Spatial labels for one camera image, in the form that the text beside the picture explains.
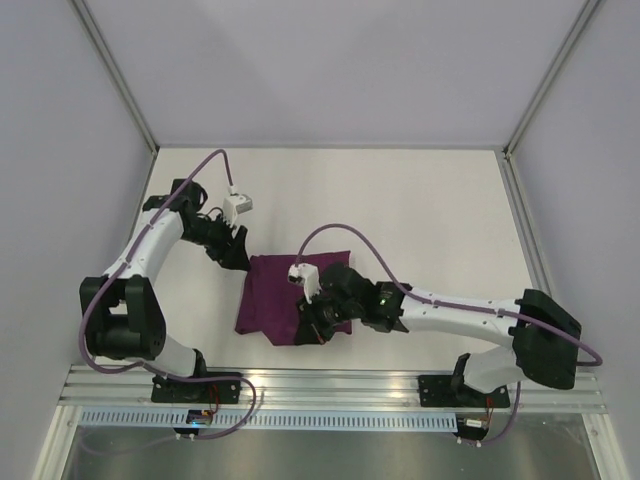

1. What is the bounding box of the right aluminium side rail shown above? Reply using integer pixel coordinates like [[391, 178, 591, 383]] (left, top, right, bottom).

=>
[[497, 149, 579, 372]]

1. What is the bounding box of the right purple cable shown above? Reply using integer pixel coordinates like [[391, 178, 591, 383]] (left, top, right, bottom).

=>
[[289, 223, 604, 447]]

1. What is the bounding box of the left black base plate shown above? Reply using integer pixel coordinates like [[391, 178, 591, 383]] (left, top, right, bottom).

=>
[[151, 371, 241, 405]]

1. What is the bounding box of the right aluminium frame post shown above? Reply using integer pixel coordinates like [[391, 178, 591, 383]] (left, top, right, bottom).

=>
[[502, 0, 605, 160]]

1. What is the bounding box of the aluminium frame post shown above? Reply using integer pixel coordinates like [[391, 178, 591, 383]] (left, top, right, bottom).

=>
[[502, 0, 605, 160], [68, 0, 160, 157]]

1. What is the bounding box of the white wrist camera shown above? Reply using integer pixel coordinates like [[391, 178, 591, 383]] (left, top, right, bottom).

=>
[[221, 186, 253, 227], [287, 263, 321, 304]]

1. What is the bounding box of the purple cable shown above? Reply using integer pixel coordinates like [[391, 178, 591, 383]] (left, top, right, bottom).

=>
[[78, 149, 259, 441], [289, 223, 604, 447]]

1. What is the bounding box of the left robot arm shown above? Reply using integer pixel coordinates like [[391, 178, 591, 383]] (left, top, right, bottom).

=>
[[79, 179, 253, 401]]

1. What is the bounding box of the left aluminium frame post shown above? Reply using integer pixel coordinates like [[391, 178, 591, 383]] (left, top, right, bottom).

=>
[[68, 0, 160, 157]]

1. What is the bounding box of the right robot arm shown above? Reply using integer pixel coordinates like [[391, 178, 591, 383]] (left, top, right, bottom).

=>
[[288, 263, 581, 405]]

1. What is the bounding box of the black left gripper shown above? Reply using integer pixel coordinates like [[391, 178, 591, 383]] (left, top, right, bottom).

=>
[[181, 212, 251, 272]]

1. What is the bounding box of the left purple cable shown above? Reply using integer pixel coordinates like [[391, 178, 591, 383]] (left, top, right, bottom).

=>
[[78, 149, 259, 441]]

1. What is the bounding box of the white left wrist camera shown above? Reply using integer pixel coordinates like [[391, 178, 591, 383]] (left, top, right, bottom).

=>
[[221, 186, 253, 227]]

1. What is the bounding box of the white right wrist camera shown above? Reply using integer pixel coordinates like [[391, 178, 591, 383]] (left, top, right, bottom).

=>
[[287, 263, 321, 304]]

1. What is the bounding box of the purple cloth mat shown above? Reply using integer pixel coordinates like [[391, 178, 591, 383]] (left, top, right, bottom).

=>
[[234, 252, 354, 347]]

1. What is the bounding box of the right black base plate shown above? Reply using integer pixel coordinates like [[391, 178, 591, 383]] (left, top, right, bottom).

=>
[[417, 374, 511, 408]]

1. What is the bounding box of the slotted cable duct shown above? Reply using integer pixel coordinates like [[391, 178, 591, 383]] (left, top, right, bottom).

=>
[[79, 407, 457, 433]]

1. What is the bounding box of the front aluminium rail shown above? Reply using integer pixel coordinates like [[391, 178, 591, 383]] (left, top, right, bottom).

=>
[[58, 365, 607, 414]]

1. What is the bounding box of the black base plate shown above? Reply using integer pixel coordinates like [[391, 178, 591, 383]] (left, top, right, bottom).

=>
[[151, 371, 241, 405], [417, 374, 511, 408]]

